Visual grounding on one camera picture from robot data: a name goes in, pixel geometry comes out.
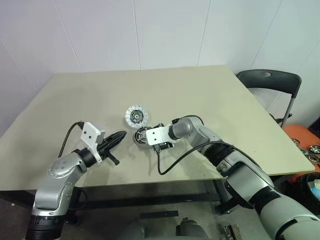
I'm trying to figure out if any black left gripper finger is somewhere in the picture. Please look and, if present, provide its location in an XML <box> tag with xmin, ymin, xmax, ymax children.
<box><xmin>106</xmin><ymin>130</ymin><xmax>127</xmax><ymax>143</ymax></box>
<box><xmin>108</xmin><ymin>133</ymin><xmax>127</xmax><ymax>149</ymax></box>

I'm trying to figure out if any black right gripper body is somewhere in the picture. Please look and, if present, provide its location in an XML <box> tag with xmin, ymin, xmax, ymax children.
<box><xmin>152</xmin><ymin>141</ymin><xmax>176</xmax><ymax>154</ymax></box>

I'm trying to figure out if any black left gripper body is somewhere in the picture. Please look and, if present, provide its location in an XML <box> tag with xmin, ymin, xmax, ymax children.
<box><xmin>96</xmin><ymin>136</ymin><xmax>120</xmax><ymax>166</ymax></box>

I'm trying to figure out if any black ring part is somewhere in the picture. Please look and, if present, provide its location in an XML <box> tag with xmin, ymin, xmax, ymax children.
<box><xmin>133</xmin><ymin>128</ymin><xmax>149</xmax><ymax>145</ymax></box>

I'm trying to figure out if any black clutch pressure plate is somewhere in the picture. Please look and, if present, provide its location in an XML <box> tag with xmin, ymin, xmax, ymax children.
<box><xmin>131</xmin><ymin>126</ymin><xmax>152</xmax><ymax>149</ymax></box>

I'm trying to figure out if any silver clutch disc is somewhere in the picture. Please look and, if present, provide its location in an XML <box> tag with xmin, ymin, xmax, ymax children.
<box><xmin>124</xmin><ymin>104</ymin><xmax>150</xmax><ymax>129</ymax></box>

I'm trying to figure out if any black flat bar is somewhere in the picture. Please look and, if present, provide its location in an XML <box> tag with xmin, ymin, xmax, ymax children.
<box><xmin>139</xmin><ymin>210</ymin><xmax>179</xmax><ymax>221</ymax></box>

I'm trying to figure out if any dark grey rounded shape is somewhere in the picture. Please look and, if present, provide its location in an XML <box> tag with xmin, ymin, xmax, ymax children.
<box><xmin>119</xmin><ymin>217</ymin><xmax>151</xmax><ymax>240</ymax></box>
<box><xmin>175</xmin><ymin>217</ymin><xmax>208</xmax><ymax>240</ymax></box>

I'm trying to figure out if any metal hinge plate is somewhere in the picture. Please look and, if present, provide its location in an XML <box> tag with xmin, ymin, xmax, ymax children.
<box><xmin>218</xmin><ymin>224</ymin><xmax>242</xmax><ymax>240</ymax></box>

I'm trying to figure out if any black folding chair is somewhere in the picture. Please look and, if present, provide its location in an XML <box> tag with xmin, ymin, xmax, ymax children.
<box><xmin>236</xmin><ymin>69</ymin><xmax>303</xmax><ymax>128</ymax></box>

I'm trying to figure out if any orange stool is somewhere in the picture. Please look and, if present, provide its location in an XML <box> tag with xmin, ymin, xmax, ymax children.
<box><xmin>282</xmin><ymin>124</ymin><xmax>320</xmax><ymax>173</ymax></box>

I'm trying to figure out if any black trash bin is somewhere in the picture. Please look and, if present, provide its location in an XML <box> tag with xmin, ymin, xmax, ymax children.
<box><xmin>298</xmin><ymin>171</ymin><xmax>320</xmax><ymax>221</ymax></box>

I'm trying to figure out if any white blue trash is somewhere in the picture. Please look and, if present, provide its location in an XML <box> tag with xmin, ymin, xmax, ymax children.
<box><xmin>309</xmin><ymin>179</ymin><xmax>320</xmax><ymax>201</ymax></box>

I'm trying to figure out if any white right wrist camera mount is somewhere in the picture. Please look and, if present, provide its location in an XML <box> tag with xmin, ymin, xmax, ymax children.
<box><xmin>145</xmin><ymin>125</ymin><xmax>176</xmax><ymax>146</ymax></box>

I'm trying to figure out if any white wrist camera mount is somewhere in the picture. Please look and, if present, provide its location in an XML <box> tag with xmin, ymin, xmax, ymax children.
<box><xmin>145</xmin><ymin>125</ymin><xmax>176</xmax><ymax>146</ymax></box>
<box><xmin>80</xmin><ymin>121</ymin><xmax>106</xmax><ymax>165</ymax></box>

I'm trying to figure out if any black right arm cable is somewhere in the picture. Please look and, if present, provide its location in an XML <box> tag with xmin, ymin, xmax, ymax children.
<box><xmin>156</xmin><ymin>141</ymin><xmax>241</xmax><ymax>176</ymax></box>

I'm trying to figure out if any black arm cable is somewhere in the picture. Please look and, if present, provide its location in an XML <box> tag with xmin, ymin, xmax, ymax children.
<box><xmin>156</xmin><ymin>141</ymin><xmax>241</xmax><ymax>176</ymax></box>
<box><xmin>60</xmin><ymin>121</ymin><xmax>85</xmax><ymax>158</ymax></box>

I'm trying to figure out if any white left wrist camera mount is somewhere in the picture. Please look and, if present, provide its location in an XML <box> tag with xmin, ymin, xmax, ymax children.
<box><xmin>80</xmin><ymin>121</ymin><xmax>106</xmax><ymax>165</ymax></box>

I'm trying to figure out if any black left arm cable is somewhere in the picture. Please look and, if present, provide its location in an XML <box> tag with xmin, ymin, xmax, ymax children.
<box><xmin>60</xmin><ymin>121</ymin><xmax>85</xmax><ymax>158</ymax></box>

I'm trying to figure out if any black metal table frame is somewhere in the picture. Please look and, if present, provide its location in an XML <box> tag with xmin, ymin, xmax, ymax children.
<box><xmin>0</xmin><ymin>172</ymin><xmax>233</xmax><ymax>223</ymax></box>

